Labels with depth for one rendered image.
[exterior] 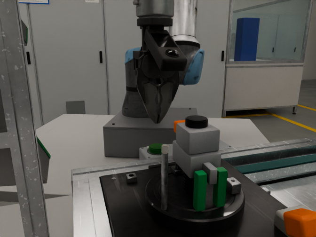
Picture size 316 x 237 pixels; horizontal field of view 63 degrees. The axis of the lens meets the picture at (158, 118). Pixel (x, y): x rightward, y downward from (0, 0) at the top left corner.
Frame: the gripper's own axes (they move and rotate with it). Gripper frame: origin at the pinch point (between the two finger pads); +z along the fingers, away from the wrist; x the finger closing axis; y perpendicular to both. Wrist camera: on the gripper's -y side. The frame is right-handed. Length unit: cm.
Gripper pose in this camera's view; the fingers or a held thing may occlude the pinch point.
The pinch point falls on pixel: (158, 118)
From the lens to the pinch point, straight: 55.3
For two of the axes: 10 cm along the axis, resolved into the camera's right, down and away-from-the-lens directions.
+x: -9.5, 0.8, -3.0
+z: 0.0, 9.6, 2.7
